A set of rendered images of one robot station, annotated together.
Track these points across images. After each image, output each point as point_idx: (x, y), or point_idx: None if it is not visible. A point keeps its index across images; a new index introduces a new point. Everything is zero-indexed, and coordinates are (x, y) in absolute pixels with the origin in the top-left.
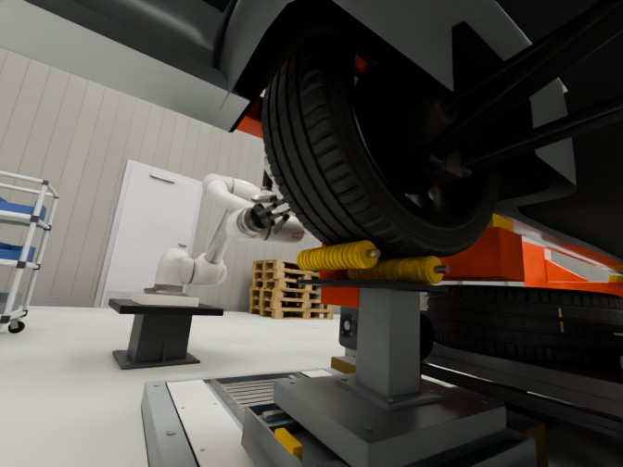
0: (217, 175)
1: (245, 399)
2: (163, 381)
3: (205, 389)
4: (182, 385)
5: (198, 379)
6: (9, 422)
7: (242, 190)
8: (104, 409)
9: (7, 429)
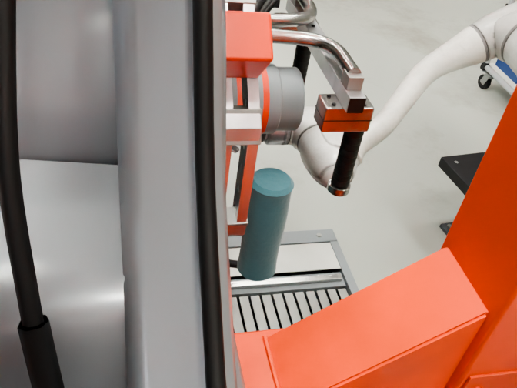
0: (508, 10)
1: (293, 300)
2: (333, 239)
3: (308, 267)
4: (320, 252)
5: (340, 265)
6: (304, 188)
7: (514, 54)
8: (324, 225)
9: (292, 189)
